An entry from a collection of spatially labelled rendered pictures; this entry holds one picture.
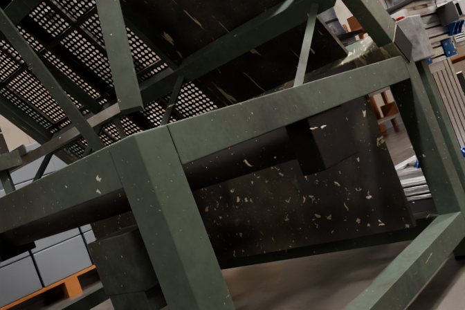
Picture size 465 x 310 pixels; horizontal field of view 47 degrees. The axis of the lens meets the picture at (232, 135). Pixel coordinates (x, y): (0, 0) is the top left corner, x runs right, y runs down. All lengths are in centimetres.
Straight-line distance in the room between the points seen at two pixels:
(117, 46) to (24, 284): 369
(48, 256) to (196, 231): 368
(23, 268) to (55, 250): 27
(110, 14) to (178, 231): 45
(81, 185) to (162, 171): 23
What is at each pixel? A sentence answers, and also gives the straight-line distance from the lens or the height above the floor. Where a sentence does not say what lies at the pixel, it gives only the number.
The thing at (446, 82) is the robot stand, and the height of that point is 61.
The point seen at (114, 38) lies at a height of 99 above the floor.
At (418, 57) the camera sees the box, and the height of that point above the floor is 76.
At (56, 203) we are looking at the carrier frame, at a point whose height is 72.
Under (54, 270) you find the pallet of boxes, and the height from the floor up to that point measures 25.
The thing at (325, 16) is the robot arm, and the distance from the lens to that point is 300.
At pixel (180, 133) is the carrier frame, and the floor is 76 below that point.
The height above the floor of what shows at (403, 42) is 83.
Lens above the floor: 71
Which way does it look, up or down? 1 degrees up
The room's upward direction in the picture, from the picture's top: 21 degrees counter-clockwise
